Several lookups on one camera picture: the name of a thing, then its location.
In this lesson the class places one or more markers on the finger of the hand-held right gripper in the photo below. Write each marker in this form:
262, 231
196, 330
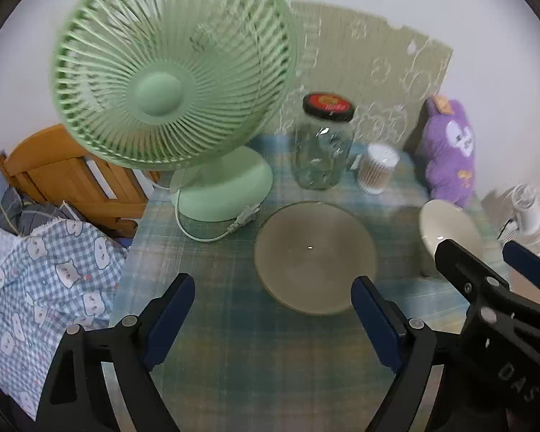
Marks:
465, 270
531, 265

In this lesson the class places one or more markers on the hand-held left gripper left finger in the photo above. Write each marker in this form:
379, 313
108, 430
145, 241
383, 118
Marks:
168, 324

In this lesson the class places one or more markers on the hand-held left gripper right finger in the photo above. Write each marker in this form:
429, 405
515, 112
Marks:
378, 324

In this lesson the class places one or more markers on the beige floral bowl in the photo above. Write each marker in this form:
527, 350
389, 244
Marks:
450, 225

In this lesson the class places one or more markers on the grey round plate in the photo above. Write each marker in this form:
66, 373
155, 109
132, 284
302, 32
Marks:
315, 256

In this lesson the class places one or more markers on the white standing fan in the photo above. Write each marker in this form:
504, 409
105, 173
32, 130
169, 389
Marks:
533, 211

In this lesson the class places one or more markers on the green plaid tablecloth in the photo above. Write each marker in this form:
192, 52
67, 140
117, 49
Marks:
252, 360

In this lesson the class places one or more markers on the purple plush toy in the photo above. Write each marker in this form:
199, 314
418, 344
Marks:
450, 153

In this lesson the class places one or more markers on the blue checked printed blanket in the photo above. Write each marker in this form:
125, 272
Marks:
49, 288

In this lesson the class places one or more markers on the cotton swab container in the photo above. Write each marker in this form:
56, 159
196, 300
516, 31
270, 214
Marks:
378, 168

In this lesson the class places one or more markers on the grey checked cloth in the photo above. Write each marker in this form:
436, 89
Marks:
31, 213

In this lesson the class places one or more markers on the glass jar with red lid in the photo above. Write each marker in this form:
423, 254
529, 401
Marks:
324, 153

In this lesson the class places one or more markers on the wooden bed headboard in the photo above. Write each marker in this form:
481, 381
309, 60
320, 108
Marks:
63, 171

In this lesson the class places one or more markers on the green desk fan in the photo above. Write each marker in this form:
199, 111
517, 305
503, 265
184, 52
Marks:
162, 90

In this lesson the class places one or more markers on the green printed board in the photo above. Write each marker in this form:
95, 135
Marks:
369, 54

